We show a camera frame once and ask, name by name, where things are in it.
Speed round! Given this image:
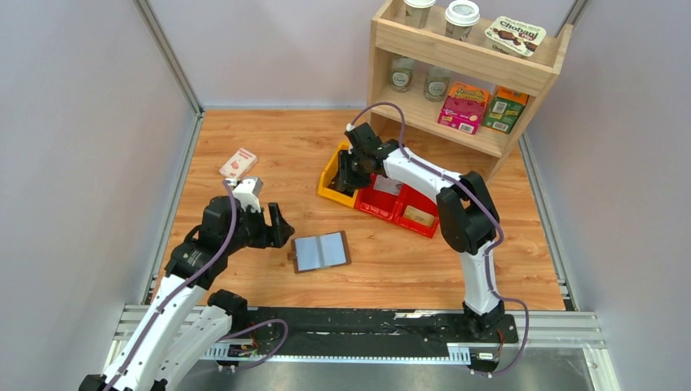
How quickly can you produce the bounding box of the brown leather card holder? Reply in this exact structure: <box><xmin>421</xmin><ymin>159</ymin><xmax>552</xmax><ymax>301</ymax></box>
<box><xmin>288</xmin><ymin>231</ymin><xmax>352</xmax><ymax>274</ymax></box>

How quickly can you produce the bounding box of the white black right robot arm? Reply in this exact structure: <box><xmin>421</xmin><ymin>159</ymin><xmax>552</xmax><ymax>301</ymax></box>
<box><xmin>332</xmin><ymin>123</ymin><xmax>504</xmax><ymax>333</ymax></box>

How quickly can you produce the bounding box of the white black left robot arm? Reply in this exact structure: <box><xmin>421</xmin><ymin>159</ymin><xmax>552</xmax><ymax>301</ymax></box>
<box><xmin>79</xmin><ymin>195</ymin><xmax>295</xmax><ymax>390</ymax></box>

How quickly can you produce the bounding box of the card in red bin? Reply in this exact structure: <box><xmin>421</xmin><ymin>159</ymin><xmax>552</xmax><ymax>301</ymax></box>
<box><xmin>373</xmin><ymin>175</ymin><xmax>403</xmax><ymax>196</ymax></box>
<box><xmin>403</xmin><ymin>205</ymin><xmax>435</xmax><ymax>227</ymax></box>

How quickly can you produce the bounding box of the white pink card box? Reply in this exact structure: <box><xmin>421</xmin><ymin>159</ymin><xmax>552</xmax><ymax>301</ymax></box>
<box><xmin>219</xmin><ymin>148</ymin><xmax>258</xmax><ymax>180</ymax></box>

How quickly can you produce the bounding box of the card in far red bin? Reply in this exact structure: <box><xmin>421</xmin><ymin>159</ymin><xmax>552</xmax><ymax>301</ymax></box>
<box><xmin>403</xmin><ymin>205</ymin><xmax>435</xmax><ymax>227</ymax></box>

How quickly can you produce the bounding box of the yellow plastic bin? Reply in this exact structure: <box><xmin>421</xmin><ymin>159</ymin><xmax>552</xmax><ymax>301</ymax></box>
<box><xmin>317</xmin><ymin>142</ymin><xmax>358</xmax><ymax>209</ymax></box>

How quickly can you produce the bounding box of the red plastic bin near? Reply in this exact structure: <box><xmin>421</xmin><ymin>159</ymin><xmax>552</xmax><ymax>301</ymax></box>
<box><xmin>354</xmin><ymin>174</ymin><xmax>400</xmax><ymax>222</ymax></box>

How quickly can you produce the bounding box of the red plastic bin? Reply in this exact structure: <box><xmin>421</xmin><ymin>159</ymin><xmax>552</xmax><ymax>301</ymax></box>
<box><xmin>393</xmin><ymin>185</ymin><xmax>439</xmax><ymax>238</ymax></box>
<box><xmin>354</xmin><ymin>174</ymin><xmax>400</xmax><ymax>222</ymax></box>

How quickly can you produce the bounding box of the red plastic bin far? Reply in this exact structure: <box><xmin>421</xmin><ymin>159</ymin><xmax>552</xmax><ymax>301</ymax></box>
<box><xmin>393</xmin><ymin>185</ymin><xmax>439</xmax><ymax>238</ymax></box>

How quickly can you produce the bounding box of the glass jar left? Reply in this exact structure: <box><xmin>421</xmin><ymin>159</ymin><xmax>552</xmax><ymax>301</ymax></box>
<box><xmin>389</xmin><ymin>54</ymin><xmax>416</xmax><ymax>92</ymax></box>

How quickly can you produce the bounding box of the glass jar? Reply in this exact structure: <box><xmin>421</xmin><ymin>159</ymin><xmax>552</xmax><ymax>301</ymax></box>
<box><xmin>424</xmin><ymin>65</ymin><xmax>451</xmax><ymax>102</ymax></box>
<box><xmin>389</xmin><ymin>54</ymin><xmax>416</xmax><ymax>92</ymax></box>

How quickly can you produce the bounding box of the glass jar right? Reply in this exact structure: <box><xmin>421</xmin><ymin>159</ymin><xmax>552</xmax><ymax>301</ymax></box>
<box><xmin>424</xmin><ymin>65</ymin><xmax>451</xmax><ymax>102</ymax></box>

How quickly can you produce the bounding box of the pink orange snack box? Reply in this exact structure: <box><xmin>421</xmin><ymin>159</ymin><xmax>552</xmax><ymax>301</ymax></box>
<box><xmin>437</xmin><ymin>82</ymin><xmax>490</xmax><ymax>134</ymax></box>

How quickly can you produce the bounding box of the wooden two-tier shelf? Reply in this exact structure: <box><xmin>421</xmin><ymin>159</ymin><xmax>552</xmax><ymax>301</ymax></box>
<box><xmin>367</xmin><ymin>1</ymin><xmax>573</xmax><ymax>181</ymax></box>

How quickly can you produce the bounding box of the green orange snack box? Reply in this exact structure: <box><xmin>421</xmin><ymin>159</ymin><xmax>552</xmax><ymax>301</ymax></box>
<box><xmin>482</xmin><ymin>86</ymin><xmax>530</xmax><ymax>134</ymax></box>

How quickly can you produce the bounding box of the paper cup left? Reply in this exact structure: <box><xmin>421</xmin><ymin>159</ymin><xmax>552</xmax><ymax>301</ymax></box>
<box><xmin>403</xmin><ymin>0</ymin><xmax>436</xmax><ymax>29</ymax></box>

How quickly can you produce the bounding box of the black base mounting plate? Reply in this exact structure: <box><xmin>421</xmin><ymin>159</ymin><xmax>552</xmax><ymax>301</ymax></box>
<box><xmin>231</xmin><ymin>307</ymin><xmax>519</xmax><ymax>358</ymax></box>

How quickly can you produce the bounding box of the paper cup white lid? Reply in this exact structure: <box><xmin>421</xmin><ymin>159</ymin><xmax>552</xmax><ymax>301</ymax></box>
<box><xmin>444</xmin><ymin>0</ymin><xmax>480</xmax><ymax>42</ymax></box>

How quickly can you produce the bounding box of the Chobani yogurt cup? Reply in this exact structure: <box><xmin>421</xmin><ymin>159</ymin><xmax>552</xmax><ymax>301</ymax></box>
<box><xmin>485</xmin><ymin>16</ymin><xmax>547</xmax><ymax>58</ymax></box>

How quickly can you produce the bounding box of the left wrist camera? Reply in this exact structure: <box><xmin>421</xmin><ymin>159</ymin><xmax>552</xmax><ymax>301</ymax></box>
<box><xmin>233</xmin><ymin>176</ymin><xmax>263</xmax><ymax>213</ymax></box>

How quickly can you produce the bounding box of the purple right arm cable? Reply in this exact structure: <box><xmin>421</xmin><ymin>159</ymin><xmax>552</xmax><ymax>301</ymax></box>
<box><xmin>346</xmin><ymin>102</ymin><xmax>530</xmax><ymax>377</ymax></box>

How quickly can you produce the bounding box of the aluminium table frame rail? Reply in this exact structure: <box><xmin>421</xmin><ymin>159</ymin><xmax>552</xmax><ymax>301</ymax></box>
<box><xmin>95</xmin><ymin>301</ymin><xmax>622</xmax><ymax>391</ymax></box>

